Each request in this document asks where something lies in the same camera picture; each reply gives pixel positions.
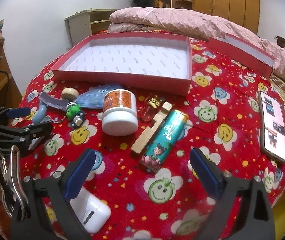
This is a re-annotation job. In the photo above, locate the light blue curved piece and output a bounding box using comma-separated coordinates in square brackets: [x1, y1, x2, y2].
[32, 104, 47, 124]

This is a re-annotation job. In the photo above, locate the lavender plastic handle piece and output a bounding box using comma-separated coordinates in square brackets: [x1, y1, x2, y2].
[39, 92, 69, 111]

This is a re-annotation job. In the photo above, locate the white earbuds case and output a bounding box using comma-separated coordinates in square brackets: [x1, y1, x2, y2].
[70, 187, 111, 234]

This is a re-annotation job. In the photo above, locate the green cartoon figure keychain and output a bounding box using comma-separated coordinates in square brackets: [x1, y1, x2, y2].
[66, 102, 85, 129]

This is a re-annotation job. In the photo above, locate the round beige wooden disc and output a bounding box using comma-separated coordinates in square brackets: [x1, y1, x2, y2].
[61, 87, 79, 101]

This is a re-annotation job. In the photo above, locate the blue translucent oval case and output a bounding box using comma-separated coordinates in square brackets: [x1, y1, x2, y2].
[74, 83, 123, 109]

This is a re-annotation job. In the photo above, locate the white bottle orange label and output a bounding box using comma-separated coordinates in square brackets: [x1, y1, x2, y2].
[102, 89, 138, 137]

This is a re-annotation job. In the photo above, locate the teal cartoon lighter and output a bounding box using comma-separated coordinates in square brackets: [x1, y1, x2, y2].
[140, 109, 189, 173]

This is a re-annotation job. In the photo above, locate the wooden notched block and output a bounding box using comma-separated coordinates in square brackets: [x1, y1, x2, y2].
[130, 101, 172, 154]

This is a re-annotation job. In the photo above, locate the red transparent lighter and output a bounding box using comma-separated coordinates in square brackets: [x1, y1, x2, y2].
[140, 93, 165, 122]

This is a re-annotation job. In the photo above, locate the metal spring clamp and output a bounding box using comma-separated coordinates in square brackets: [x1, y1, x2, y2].
[0, 145, 29, 220]

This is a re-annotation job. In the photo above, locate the smartphone with lit screen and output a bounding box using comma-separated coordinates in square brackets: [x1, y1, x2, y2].
[258, 91, 285, 163]

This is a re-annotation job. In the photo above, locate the beige open shelf unit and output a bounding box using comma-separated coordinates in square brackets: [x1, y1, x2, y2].
[64, 9, 116, 46]

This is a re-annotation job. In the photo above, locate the red smiley flower blanket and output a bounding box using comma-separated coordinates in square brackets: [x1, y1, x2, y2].
[11, 38, 285, 239]

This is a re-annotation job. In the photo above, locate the pink quilt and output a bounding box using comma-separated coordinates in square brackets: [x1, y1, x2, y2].
[108, 7, 285, 81]

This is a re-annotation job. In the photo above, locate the red shallow cardboard box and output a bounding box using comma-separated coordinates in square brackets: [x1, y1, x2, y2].
[51, 31, 193, 96]

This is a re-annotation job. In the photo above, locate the red box lid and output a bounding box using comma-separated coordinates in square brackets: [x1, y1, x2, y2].
[208, 33, 274, 79]

